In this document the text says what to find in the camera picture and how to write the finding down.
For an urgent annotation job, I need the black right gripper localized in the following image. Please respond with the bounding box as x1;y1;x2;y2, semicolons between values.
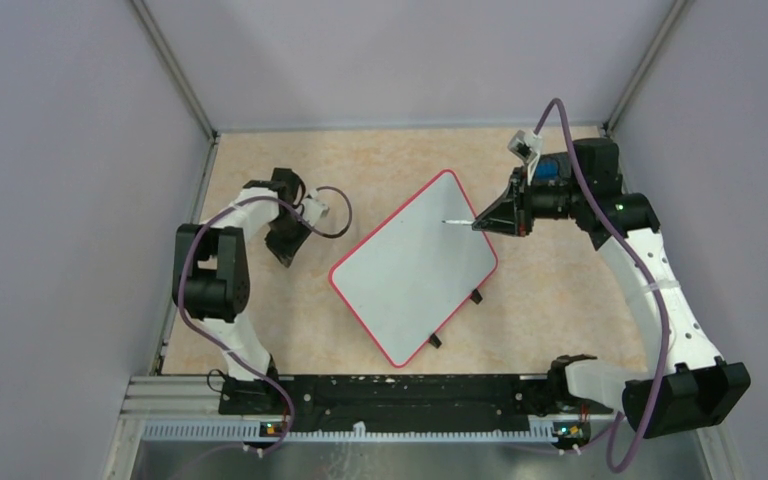
473;165;586;237

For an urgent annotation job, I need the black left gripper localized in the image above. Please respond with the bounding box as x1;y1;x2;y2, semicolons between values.
264;212;313;267

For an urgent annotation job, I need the pink framed whiteboard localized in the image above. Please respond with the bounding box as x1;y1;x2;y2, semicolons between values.
328;169;499;368

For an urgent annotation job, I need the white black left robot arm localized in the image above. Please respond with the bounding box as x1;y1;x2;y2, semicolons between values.
172;168;310;414

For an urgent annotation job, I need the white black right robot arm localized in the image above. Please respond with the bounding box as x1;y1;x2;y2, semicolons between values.
472;131;751;439

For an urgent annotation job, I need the dark blue lego brick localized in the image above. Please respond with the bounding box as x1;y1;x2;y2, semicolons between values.
533;158;560;181

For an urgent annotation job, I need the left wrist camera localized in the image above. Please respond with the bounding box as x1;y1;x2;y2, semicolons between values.
298;191;330;226

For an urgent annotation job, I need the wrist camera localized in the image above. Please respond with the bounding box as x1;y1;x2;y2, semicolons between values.
507;130;544;165
298;191;330;226

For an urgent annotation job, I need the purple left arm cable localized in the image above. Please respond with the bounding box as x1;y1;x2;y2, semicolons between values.
177;186;353;458

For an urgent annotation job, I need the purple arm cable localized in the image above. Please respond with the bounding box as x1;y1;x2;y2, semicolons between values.
533;98;671;474
177;186;353;458

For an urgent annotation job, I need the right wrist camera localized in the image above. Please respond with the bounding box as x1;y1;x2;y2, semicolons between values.
507;130;544;165

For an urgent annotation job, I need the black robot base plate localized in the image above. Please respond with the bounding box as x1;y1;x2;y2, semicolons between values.
211;374;610;433

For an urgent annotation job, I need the white toothed cable duct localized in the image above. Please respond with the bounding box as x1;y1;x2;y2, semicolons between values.
142;420;557;443

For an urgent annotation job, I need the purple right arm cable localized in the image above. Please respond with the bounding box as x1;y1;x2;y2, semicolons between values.
533;98;671;474

